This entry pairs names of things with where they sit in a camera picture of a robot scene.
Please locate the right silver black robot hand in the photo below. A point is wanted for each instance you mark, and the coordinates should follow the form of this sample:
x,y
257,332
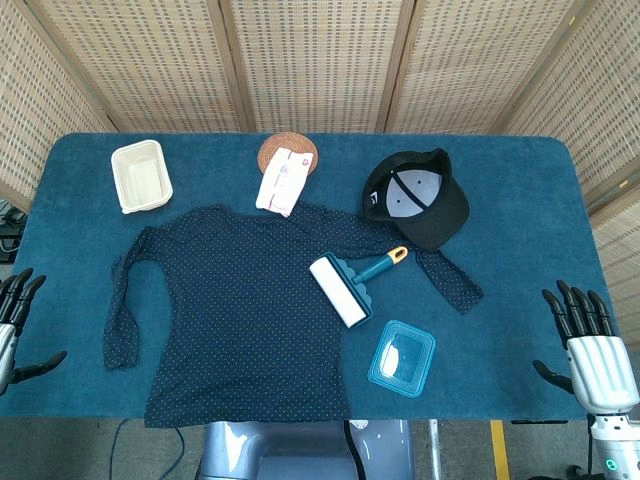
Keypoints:
x,y
597,370

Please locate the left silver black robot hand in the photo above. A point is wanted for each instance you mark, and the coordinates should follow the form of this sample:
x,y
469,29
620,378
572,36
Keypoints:
x,y
12,305

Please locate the teal white lint roller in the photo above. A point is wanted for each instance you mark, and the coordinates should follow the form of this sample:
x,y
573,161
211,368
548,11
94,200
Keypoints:
x,y
340,290

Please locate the teal fuzzy table cover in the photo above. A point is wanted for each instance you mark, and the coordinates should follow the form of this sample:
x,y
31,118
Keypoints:
x,y
525,225

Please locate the metal table leg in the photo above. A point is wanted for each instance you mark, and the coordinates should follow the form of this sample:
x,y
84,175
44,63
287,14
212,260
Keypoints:
x,y
433,445

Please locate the beige plastic food container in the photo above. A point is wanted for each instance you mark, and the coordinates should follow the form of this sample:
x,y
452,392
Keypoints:
x,y
141,177

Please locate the blue transparent container lid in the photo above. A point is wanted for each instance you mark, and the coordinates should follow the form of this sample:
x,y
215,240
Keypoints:
x,y
402,360

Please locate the black baseball cap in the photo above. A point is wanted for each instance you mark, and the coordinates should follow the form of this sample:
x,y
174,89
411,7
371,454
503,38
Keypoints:
x,y
435,215

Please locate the navy polka dot shirt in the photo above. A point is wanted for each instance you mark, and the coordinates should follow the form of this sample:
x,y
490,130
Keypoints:
x,y
240,310

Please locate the white tissue pack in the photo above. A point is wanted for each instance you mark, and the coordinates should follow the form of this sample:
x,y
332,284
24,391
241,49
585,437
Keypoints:
x,y
282,185

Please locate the round woven rattan coaster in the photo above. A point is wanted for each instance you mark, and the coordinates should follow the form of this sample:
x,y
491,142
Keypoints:
x,y
270,147

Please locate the lavender robot torso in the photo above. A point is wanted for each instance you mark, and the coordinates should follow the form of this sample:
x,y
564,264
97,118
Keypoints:
x,y
300,450

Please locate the bamboo folding screen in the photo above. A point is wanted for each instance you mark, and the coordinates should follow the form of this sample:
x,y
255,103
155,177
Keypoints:
x,y
320,60

